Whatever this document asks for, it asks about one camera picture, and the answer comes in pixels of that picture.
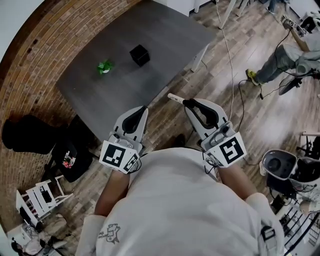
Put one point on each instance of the person's left forearm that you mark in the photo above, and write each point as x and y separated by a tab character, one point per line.
112	192

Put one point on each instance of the person's right forearm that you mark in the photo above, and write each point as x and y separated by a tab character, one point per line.
235	182

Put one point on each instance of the white stick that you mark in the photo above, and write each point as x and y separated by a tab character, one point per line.
175	98

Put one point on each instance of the small green potted plant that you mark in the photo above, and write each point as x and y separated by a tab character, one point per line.
105	67

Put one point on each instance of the white small rack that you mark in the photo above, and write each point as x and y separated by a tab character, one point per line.
42	197

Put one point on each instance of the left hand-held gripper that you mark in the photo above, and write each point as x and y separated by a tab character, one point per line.
115	155

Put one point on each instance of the grey round bin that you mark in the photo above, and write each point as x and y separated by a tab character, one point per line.
277	163

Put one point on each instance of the person's white t-shirt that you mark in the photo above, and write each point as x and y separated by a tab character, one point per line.
180	205

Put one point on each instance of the white table leg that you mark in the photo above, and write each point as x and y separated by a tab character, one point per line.
200	58

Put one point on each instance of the person's black shoe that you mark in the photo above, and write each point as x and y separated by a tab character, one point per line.
180	140

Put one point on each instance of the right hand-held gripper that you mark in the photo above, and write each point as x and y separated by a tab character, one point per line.
231	151

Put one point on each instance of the pink flowers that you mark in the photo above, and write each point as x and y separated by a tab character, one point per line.
67	164

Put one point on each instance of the black cube holder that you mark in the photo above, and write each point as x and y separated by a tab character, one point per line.
140	55

